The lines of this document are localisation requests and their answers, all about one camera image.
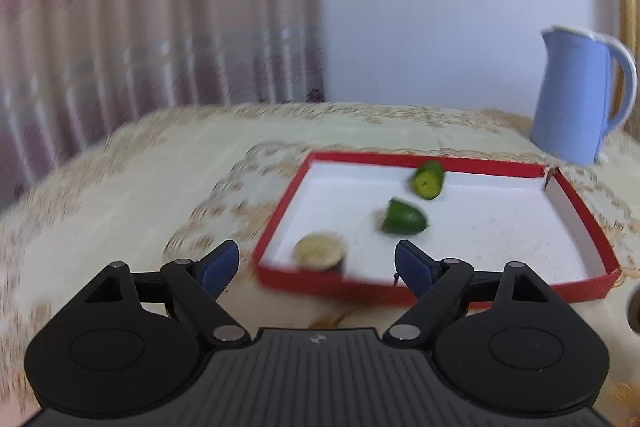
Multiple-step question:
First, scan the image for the pink patterned curtain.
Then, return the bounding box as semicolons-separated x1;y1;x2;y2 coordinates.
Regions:
0;0;327;212

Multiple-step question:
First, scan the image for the red cardboard tray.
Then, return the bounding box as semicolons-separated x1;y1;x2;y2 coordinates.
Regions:
252;151;621;307

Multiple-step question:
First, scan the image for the green cucumber cylinder piece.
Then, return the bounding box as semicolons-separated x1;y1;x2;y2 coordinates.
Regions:
412;161;446;201

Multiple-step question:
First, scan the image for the cream embroidered tablecloth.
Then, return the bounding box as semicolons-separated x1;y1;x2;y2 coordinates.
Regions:
0;103;640;427

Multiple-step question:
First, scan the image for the tan banana slice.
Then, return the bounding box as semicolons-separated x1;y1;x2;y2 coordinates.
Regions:
293;233;347;275

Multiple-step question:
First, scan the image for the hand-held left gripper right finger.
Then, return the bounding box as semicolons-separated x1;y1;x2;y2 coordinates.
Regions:
382;240;551;350

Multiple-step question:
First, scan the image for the dark round object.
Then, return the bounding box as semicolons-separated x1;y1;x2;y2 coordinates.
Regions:
626;287;640;335

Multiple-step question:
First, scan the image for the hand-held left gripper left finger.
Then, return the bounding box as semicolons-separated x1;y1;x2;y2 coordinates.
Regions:
85;240;252;350

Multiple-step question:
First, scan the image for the blue electric kettle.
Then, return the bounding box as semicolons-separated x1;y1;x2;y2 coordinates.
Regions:
530;25;638;166

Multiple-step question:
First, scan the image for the green cucumber end piece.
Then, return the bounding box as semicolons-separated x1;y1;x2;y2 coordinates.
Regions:
381;198;428;236

